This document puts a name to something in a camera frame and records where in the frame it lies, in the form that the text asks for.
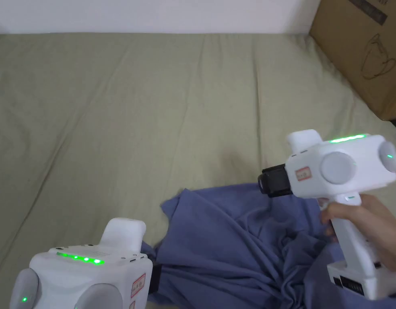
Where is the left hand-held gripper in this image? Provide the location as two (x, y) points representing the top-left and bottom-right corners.
(9, 218), (162, 309)

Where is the person's right hand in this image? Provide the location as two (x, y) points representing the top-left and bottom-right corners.
(320, 194), (396, 287)

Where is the blue shirt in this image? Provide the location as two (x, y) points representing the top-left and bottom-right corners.
(138, 181), (396, 309)

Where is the bed with pale green sheet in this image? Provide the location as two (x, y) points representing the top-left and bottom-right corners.
(0, 32), (396, 309)

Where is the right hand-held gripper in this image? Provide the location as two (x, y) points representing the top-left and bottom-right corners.
(257, 129), (396, 301)

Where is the brown cardboard carton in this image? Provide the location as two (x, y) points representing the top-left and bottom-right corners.
(309, 0), (396, 121)

